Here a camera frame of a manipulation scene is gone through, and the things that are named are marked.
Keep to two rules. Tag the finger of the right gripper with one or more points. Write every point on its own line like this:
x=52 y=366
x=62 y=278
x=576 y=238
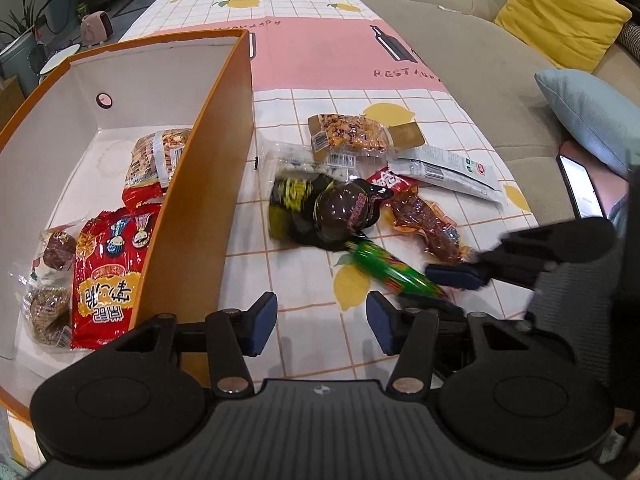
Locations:
x=465 y=276

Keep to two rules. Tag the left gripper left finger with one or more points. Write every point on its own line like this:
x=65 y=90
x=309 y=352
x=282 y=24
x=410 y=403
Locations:
x=220 y=344

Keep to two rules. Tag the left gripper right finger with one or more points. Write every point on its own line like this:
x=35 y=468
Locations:
x=430 y=338

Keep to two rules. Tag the green candy tube pack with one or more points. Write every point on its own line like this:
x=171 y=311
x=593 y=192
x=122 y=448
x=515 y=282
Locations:
x=393 y=273

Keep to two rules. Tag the red braised meat pack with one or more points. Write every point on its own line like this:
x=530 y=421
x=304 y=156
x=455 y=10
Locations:
x=407 y=213

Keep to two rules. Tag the silver white sachet pack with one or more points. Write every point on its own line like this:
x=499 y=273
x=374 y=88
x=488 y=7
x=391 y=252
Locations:
x=436 y=166

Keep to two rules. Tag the black yellow snack bag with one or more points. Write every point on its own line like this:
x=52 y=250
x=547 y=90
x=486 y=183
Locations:
x=292 y=210

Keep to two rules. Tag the dark round chocolate pack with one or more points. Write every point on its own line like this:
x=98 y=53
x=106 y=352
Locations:
x=346 y=209

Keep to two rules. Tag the red cartoon snack bag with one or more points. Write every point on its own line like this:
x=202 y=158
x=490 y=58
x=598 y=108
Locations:
x=109 y=259

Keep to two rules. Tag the clear plastic candy bag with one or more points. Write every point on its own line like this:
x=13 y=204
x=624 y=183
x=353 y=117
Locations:
x=275 y=157

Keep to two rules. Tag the brown cookie clear pack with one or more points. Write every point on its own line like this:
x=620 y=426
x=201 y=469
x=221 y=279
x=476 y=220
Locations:
x=47 y=312

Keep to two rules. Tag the small brown pastry pack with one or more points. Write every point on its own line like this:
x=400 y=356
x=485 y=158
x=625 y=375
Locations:
x=55 y=256

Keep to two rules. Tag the peanut snack bag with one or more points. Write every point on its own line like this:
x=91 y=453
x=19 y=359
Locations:
x=155 y=158

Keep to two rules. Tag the gold caramel nut pack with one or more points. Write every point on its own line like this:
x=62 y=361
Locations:
x=357 y=135

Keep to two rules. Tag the smartphone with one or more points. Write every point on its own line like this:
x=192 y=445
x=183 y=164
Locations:
x=583 y=194

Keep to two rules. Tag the person striped sleeve arm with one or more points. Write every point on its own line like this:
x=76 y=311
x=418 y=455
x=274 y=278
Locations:
x=618 y=216

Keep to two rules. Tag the lemon pattern tablecloth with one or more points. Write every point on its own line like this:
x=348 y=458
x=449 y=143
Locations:
x=321 y=330

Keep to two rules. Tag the light blue cushion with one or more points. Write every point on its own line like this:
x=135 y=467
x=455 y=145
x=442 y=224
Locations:
x=599 y=118

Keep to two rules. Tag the yellow cushion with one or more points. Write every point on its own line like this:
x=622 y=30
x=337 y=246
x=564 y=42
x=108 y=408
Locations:
x=570 y=33

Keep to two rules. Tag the orange cardboard storage box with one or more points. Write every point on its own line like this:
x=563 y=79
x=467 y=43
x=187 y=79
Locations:
x=184 y=98

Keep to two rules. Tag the beige sofa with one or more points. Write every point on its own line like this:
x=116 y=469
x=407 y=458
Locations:
x=491 y=75

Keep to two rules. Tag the white round stool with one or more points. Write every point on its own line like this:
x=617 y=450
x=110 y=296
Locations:
x=55 y=60

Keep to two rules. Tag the pink small heater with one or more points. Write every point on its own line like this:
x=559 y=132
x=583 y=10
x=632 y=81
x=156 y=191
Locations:
x=95 y=28

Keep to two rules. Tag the potted plant grey pot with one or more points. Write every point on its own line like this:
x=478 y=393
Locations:
x=24 y=56

